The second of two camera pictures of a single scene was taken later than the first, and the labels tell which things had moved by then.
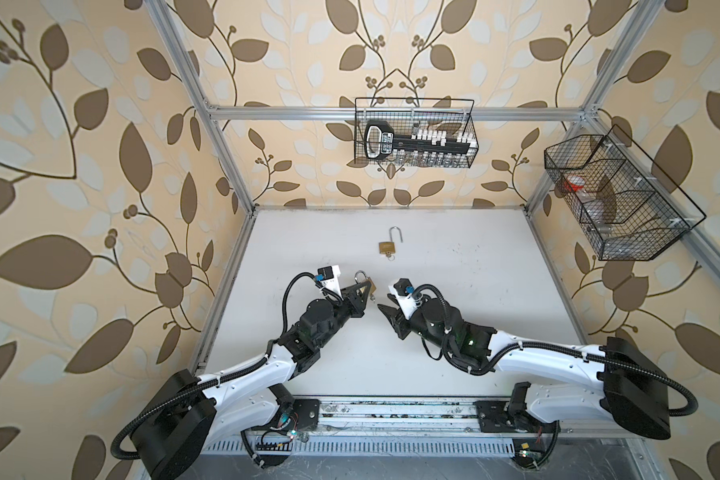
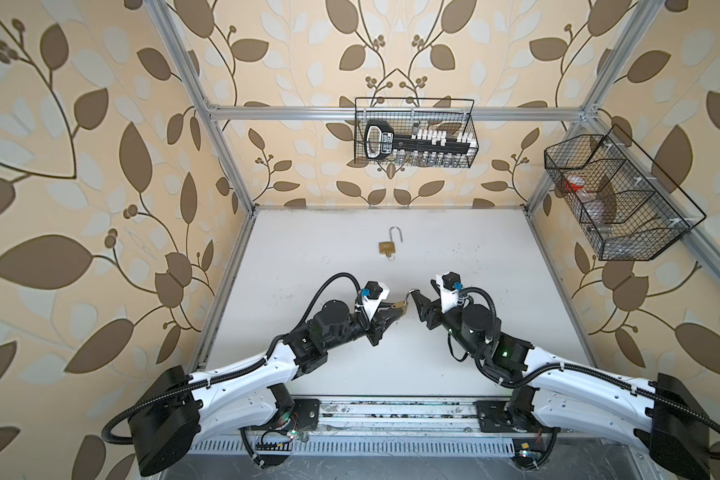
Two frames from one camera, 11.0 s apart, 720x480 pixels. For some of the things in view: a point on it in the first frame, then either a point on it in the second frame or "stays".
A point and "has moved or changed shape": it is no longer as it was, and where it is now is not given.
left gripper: x=351 y=299 to x=377 y=326
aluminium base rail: x=409 y=418 stays
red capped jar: x=574 y=183 stays
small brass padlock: x=372 y=285 has moved or changed shape
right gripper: x=397 y=319 to x=430 y=308
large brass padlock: x=389 y=246 stays
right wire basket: x=625 y=207 stays
